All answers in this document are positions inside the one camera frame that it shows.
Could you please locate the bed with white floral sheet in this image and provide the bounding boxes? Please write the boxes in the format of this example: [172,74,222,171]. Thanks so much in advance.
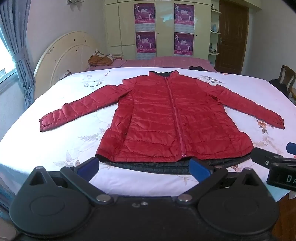
[0,67,296,210]

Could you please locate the floral patterned pillow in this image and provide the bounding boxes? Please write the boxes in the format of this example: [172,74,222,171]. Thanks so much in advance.
[58,70,73,81]

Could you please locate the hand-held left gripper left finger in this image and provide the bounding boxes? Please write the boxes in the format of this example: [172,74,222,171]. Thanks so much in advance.
[30,157,114,207]

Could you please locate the wooden chair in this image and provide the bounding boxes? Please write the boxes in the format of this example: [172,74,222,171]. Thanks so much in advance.
[279,65,296,98]

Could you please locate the dark clothes on chair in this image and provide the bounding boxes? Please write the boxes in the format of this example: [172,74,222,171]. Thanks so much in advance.
[269,79,290,97]

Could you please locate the cream open shelf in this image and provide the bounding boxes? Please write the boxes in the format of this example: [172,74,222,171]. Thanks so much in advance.
[208,0,223,68]

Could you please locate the cream arched headboard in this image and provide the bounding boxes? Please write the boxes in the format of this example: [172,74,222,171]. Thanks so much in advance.
[33,31,99,100]

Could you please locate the pink checked bed sheet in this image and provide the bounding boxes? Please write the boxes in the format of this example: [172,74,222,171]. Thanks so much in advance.
[85,56,217,73]

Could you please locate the brown wooden door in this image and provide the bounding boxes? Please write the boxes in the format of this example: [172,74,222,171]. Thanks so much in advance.
[215,0,249,75]

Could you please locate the cream wardrobe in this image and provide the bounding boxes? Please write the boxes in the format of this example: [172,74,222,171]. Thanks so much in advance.
[104,0,212,62]

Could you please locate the red puffer jacket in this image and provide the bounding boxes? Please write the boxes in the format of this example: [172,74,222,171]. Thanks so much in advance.
[39,71,285,174]

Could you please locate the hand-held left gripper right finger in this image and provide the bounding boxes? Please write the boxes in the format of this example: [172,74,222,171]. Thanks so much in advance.
[177,158,267,205]

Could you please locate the window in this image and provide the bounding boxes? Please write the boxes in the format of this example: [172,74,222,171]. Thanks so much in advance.
[0,35,17,84]

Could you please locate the blue curtain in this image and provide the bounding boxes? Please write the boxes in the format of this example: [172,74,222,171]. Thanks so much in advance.
[0,0,36,110]

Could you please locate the purple wall poster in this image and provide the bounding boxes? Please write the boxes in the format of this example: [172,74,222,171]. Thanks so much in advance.
[173,3,195,26]
[135,31,157,60]
[134,2,155,26]
[173,33,194,56]

